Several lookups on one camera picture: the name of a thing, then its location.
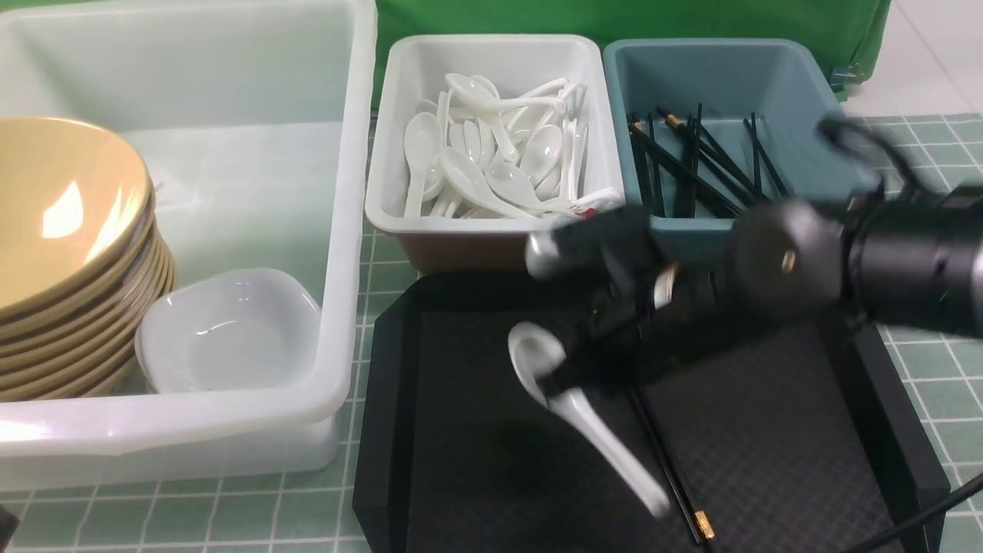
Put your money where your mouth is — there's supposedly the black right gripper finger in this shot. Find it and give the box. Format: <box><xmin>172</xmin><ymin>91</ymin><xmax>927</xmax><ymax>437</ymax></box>
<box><xmin>538</xmin><ymin>347</ymin><xmax>600</xmax><ymax>399</ymax></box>

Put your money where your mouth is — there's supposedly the large translucent white bin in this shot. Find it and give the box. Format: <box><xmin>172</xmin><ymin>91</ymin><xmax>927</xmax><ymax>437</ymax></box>
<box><xmin>2</xmin><ymin>1</ymin><xmax>378</xmax><ymax>492</ymax></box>

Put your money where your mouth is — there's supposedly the white soup spoon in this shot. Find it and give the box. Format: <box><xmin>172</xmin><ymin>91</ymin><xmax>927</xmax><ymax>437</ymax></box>
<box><xmin>507</xmin><ymin>322</ymin><xmax>671</xmax><ymax>518</ymax></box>

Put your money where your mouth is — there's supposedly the pile of black chopsticks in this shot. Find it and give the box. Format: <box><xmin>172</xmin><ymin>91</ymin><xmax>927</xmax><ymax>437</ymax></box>
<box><xmin>626</xmin><ymin>104</ymin><xmax>791</xmax><ymax>218</ymax></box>

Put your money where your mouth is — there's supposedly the black chopstick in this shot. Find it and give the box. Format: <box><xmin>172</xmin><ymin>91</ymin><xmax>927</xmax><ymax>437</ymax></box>
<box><xmin>628</xmin><ymin>386</ymin><xmax>717</xmax><ymax>552</ymax></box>

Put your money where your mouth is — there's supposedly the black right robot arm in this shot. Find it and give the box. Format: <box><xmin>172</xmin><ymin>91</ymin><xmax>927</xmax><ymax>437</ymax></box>
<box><xmin>526</xmin><ymin>186</ymin><xmax>982</xmax><ymax>398</ymax></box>

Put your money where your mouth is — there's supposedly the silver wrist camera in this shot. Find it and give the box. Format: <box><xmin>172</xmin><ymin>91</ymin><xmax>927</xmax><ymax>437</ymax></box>
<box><xmin>524</xmin><ymin>206</ymin><xmax>661</xmax><ymax>280</ymax></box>

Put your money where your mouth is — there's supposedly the blue-grey chopstick tray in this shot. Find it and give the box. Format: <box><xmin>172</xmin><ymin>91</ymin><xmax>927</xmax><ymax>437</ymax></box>
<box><xmin>603</xmin><ymin>38</ymin><xmax>877</xmax><ymax>260</ymax></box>

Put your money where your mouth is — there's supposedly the white square dish in bin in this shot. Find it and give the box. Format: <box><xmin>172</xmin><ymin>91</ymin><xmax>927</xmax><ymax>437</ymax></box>
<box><xmin>134</xmin><ymin>267</ymin><xmax>322</xmax><ymax>393</ymax></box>

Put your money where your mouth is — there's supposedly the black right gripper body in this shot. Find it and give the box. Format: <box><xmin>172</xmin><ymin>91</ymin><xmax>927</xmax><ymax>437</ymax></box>
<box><xmin>568</xmin><ymin>265</ymin><xmax>769</xmax><ymax>377</ymax></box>

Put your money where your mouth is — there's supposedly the white spoon tray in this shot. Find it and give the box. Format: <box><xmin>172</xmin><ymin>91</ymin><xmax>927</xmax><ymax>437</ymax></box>
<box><xmin>365</xmin><ymin>35</ymin><xmax>625</xmax><ymax>273</ymax></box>

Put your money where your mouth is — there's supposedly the green cloth backdrop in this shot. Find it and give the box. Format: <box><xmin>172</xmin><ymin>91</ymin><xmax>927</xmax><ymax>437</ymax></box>
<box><xmin>373</xmin><ymin>1</ymin><xmax>889</xmax><ymax>91</ymax></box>

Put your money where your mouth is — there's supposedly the pile of white spoons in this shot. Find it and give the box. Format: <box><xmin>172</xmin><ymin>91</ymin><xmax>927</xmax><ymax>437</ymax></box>
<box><xmin>402</xmin><ymin>73</ymin><xmax>624</xmax><ymax>220</ymax></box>

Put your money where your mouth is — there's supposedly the stack of yellow bowls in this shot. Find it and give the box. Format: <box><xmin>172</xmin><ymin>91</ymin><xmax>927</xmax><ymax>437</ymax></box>
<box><xmin>1</xmin><ymin>117</ymin><xmax>177</xmax><ymax>402</ymax></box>

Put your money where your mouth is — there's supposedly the black serving tray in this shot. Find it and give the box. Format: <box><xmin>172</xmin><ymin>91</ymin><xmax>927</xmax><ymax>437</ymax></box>
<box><xmin>353</xmin><ymin>272</ymin><xmax>949</xmax><ymax>552</ymax></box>

